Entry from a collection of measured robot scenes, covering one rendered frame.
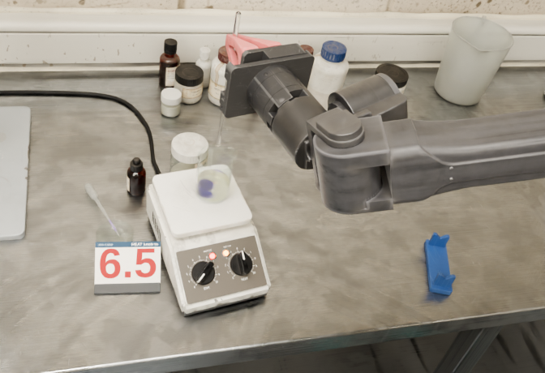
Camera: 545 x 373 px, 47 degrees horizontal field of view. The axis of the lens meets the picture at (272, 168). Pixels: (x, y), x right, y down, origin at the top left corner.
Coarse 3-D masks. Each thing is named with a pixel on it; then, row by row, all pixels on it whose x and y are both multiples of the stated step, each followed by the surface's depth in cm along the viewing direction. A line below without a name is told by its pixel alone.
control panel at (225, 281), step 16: (240, 240) 89; (192, 256) 86; (208, 256) 87; (224, 256) 87; (256, 256) 89; (224, 272) 87; (256, 272) 88; (192, 288) 85; (208, 288) 86; (224, 288) 86; (240, 288) 87
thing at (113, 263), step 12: (108, 252) 88; (120, 252) 88; (132, 252) 89; (144, 252) 89; (156, 252) 89; (108, 264) 88; (120, 264) 88; (132, 264) 88; (144, 264) 89; (156, 264) 89; (108, 276) 88; (120, 276) 88; (132, 276) 88; (144, 276) 89; (156, 276) 89
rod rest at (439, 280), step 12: (432, 240) 101; (444, 240) 100; (432, 252) 100; (444, 252) 101; (432, 264) 99; (444, 264) 99; (432, 276) 97; (444, 276) 97; (432, 288) 95; (444, 288) 95
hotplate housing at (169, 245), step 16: (160, 208) 90; (160, 224) 89; (160, 240) 91; (176, 240) 87; (192, 240) 87; (208, 240) 88; (224, 240) 88; (256, 240) 90; (176, 256) 85; (176, 272) 85; (176, 288) 86; (256, 288) 88; (192, 304) 85; (208, 304) 85; (224, 304) 88
